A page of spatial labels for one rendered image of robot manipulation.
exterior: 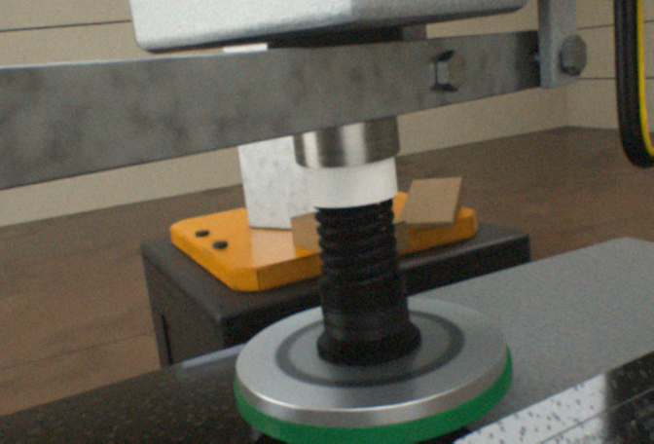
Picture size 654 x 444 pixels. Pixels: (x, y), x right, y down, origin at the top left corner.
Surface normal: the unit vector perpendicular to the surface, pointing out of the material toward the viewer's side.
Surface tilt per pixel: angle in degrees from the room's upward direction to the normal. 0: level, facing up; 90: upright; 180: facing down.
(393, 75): 90
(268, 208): 90
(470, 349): 0
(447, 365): 0
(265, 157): 90
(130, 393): 0
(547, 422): 45
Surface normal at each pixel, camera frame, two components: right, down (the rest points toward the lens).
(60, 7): 0.38, 0.15
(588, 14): -0.92, 0.18
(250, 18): -0.65, 0.22
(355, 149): 0.17, 0.18
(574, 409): 0.29, -0.61
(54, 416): -0.11, -0.97
